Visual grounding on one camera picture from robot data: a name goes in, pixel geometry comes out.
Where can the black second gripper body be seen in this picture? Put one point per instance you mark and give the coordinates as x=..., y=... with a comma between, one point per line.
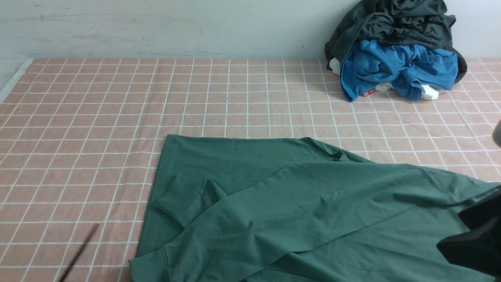
x=479, y=248

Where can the green long sleeve shirt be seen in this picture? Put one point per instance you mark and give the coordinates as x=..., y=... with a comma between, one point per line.
x=298, y=210

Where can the blue crumpled garment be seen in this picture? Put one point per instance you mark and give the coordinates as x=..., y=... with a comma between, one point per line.
x=369, y=63

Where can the dark grey crumpled garment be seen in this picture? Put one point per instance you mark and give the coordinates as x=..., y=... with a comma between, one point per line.
x=396, y=23

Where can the pink checkered tablecloth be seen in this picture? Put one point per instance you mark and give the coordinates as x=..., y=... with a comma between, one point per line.
x=80, y=140

